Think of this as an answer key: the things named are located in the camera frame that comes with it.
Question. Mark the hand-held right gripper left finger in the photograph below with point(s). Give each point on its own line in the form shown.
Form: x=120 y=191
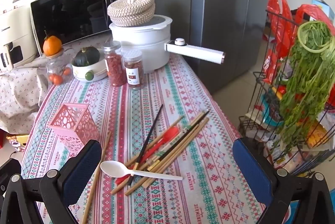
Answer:
x=81 y=169

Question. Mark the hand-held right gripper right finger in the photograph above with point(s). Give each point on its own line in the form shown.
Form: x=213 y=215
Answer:
x=251 y=169

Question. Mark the plain bamboo chopstick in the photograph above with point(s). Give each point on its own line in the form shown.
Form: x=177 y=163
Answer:
x=94 y=182

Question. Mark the white plastic spoon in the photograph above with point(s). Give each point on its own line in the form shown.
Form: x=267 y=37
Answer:
x=111 y=167

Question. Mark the pink perforated chopstick holder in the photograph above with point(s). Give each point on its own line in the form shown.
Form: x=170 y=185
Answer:
x=76 y=122

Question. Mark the pile of bamboo chopsticks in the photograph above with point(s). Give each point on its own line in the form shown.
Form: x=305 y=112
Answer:
x=193 y=133

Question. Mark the black chopstick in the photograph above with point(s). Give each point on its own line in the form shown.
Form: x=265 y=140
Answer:
x=201 y=116
x=153 y=127

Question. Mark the red plastic spoon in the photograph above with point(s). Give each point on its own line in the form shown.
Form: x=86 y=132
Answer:
x=170 y=133

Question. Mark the patterned knit-print tablecloth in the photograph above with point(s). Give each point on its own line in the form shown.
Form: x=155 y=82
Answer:
x=209 y=161

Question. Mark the teal snack packet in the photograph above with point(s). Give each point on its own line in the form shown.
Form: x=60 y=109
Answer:
x=269 y=115

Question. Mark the yellow snack packet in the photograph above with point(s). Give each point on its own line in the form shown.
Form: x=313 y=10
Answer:
x=315 y=135

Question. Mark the small orange tomato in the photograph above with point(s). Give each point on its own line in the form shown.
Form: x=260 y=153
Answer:
x=56 y=79
x=67 y=71

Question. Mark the white bowl with green knob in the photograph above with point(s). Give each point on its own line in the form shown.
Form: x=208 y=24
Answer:
x=96 y=72

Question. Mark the green leafy vegetables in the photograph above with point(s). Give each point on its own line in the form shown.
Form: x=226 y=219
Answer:
x=301 y=77

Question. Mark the clear glass jar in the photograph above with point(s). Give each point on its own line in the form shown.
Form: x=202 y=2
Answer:
x=56 y=67

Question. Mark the jar of red goji berries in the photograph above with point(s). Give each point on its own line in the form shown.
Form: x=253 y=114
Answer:
x=115 y=69

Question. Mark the dark green squash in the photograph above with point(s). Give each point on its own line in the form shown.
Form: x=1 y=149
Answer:
x=86 y=58

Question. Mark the labelled jar of dried fruit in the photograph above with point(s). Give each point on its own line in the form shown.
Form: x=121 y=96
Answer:
x=133 y=69

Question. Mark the orange tangerine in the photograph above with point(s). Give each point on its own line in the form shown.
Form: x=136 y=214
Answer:
x=52 y=46

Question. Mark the cream kitchen appliance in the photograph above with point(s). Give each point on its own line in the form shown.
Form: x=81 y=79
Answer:
x=18 y=30

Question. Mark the white electric pot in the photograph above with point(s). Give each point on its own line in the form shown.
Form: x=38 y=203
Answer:
x=141 y=43

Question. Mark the red plastic bag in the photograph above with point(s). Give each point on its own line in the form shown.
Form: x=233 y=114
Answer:
x=280 y=20
x=308 y=11

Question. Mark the grey refrigerator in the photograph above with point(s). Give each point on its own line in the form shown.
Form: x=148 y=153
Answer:
x=209 y=17

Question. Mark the woven lidded basket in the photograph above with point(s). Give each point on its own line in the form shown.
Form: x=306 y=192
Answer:
x=130 y=12

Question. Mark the blue cardboard box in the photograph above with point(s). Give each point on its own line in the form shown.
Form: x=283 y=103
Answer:
x=324 y=8

